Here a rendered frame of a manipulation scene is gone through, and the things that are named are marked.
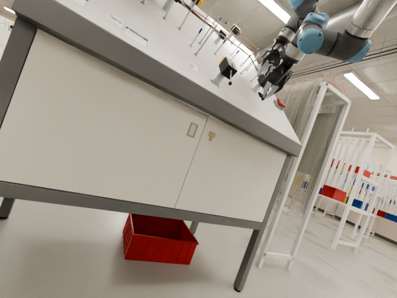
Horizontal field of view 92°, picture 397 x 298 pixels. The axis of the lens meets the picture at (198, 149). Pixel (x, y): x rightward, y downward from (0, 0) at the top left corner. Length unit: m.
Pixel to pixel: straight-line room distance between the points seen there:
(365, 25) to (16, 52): 0.95
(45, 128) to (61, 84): 0.13
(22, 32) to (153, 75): 0.32
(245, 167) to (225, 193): 0.15
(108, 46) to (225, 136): 0.52
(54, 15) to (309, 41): 0.74
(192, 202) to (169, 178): 0.16
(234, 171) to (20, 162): 0.74
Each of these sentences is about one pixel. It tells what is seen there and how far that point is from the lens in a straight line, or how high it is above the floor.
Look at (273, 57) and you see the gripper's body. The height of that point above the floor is 1.23.
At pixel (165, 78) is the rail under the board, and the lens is 0.66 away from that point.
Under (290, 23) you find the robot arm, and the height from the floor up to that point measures 1.38.
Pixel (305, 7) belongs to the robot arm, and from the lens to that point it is 1.08.
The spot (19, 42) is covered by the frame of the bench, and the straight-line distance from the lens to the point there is 0.69.
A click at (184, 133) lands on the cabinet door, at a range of 0.73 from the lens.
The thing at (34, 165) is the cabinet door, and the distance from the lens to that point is 0.69.
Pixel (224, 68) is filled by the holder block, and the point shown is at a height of 0.96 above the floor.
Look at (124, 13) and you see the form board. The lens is 0.82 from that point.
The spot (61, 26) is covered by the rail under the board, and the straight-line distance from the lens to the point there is 0.65.
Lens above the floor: 0.65
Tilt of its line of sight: level
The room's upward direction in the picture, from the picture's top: 20 degrees clockwise
